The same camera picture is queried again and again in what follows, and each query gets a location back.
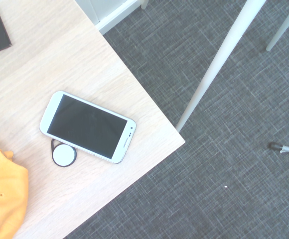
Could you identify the yellow smiley baseball cap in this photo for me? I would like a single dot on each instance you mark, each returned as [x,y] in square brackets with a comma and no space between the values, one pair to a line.
[2,194]

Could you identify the white smartphone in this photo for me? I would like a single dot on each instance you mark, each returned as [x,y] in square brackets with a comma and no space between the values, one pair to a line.
[87,124]

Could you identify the round white key tag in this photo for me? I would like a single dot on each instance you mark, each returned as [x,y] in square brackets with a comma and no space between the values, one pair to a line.
[63,155]

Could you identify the white wooden coat rack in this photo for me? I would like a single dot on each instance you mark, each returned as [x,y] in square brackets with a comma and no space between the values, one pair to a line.
[221,62]

